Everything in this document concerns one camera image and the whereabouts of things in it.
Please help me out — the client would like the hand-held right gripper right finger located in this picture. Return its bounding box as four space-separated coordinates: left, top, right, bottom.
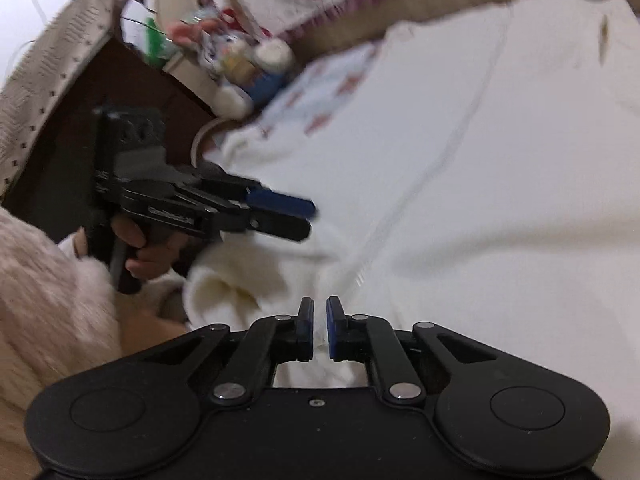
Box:
326 296 501 405

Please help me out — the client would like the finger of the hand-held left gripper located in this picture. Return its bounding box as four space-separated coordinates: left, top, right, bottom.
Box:
177 164 319 222
200 207 312 244

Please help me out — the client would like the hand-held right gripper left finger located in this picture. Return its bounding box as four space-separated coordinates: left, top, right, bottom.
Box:
137 297 315 407

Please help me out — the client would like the cream fleece garment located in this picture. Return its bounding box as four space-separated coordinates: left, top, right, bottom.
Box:
182 0 640 480

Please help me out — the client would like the person's left forearm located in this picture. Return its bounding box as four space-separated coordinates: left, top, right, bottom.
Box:
0 204 192 480

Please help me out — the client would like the person's left hand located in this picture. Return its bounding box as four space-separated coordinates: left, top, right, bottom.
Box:
75 216 190 281

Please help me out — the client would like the dark wooden cabinet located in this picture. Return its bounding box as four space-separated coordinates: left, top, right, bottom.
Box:
0 37 217 241

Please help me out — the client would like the checkered printed rug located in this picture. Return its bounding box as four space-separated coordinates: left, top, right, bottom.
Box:
192 42 387 161

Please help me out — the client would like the grey plush rabbit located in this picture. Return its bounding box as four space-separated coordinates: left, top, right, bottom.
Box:
167 16 297 122

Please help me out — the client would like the green plastic bag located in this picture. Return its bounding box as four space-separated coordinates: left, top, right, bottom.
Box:
144 17 167 69

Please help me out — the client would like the patterned cabinet cover cloth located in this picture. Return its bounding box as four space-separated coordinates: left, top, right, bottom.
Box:
0 0 147 197

